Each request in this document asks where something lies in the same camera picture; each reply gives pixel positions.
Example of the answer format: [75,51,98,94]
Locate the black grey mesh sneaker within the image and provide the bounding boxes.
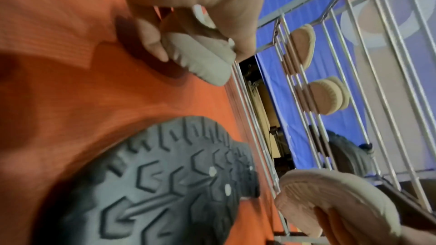
[308,124,376,177]

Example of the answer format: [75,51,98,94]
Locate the grey metal shoe rack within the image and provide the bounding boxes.
[231,0,436,245]

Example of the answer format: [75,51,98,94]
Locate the black lug-sole sneaker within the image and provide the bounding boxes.
[44,116,261,245]

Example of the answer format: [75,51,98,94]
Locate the tan cardboard boards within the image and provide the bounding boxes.
[250,79,283,159]

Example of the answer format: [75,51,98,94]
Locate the grey striped sneaker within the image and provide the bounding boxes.
[160,4,238,88]
[274,168,403,239]

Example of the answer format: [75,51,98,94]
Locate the person's right hand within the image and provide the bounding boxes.
[312,206,436,245]

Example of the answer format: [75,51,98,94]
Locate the blue printed banner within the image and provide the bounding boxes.
[255,0,436,183]

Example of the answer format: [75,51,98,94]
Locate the cream chunky sneaker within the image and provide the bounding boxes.
[296,75,351,117]
[282,23,317,75]

